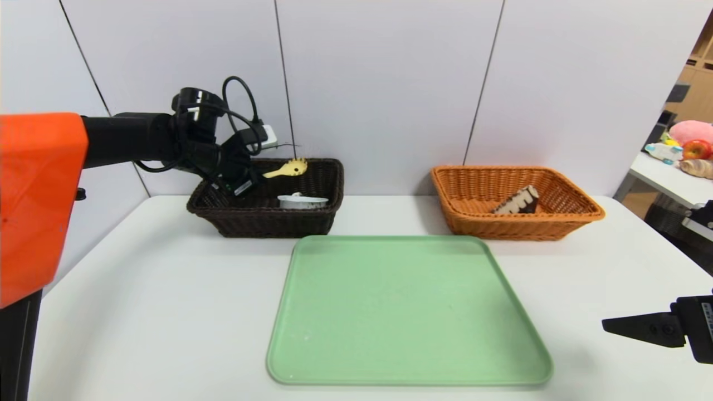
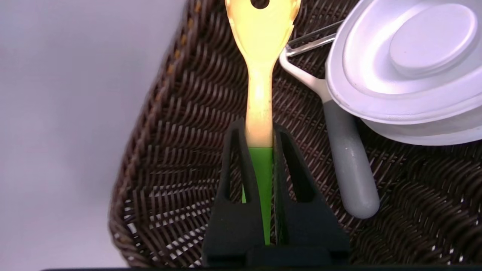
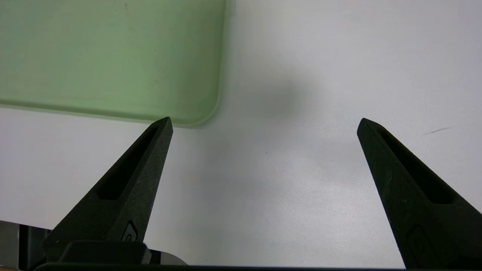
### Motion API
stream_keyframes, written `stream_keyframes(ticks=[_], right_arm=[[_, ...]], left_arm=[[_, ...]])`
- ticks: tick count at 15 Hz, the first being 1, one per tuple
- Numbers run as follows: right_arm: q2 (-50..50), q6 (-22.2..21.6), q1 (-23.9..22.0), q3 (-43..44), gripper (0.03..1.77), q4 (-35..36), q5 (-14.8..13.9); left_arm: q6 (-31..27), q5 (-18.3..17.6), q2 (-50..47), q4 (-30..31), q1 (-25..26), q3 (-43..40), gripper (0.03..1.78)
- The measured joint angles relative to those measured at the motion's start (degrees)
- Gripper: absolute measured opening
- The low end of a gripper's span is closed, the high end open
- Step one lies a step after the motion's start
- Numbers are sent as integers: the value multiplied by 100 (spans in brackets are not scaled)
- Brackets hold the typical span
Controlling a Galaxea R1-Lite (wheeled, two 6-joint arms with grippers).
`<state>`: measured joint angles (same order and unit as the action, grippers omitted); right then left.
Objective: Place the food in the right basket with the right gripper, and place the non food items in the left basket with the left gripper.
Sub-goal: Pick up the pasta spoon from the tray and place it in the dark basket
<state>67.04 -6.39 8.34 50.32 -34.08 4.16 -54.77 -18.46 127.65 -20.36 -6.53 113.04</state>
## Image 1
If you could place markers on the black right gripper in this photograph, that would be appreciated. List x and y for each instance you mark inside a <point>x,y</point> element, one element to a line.
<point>701,321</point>

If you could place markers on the pink plush toy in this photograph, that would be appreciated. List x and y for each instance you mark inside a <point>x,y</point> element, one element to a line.
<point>692,131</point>

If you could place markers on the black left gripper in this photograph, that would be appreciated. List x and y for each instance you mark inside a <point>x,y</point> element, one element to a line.
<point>240,186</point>

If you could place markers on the white unicorn toy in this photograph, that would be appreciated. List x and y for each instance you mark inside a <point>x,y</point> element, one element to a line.
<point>664,152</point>

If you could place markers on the wooden shelf cabinet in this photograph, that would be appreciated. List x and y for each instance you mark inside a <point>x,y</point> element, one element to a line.
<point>696,92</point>

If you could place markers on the red apple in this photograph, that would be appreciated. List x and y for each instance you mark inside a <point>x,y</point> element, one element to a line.
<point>697,150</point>

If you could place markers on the orange wicker basket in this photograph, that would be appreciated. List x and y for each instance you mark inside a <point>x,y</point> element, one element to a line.
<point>473,223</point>

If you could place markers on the thin black zip tie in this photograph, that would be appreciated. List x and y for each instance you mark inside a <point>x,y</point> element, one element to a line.
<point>287,146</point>

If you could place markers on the black and orange left arm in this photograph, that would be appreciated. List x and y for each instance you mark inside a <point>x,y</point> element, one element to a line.
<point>128,139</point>

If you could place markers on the chocolate blueberry cake slice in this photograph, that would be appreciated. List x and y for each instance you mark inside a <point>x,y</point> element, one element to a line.
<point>518,203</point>

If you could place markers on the brown bread loaf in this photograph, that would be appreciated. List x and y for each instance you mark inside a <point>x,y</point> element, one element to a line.
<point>699,167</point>

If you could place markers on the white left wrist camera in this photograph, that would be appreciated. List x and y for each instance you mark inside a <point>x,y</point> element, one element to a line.
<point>267,136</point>

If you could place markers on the dark brown wicker basket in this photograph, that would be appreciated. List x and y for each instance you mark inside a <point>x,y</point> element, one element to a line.
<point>250,223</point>

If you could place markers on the light green plastic tray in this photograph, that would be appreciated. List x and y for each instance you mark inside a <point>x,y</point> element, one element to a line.
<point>412,323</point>

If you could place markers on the white side table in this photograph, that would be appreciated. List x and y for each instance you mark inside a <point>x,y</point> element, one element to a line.
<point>663,178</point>

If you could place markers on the black office chair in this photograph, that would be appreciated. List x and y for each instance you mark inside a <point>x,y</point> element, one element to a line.
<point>667,118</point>

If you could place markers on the dark grey woven bin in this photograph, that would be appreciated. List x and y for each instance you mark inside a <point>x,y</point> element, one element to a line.
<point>671,234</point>

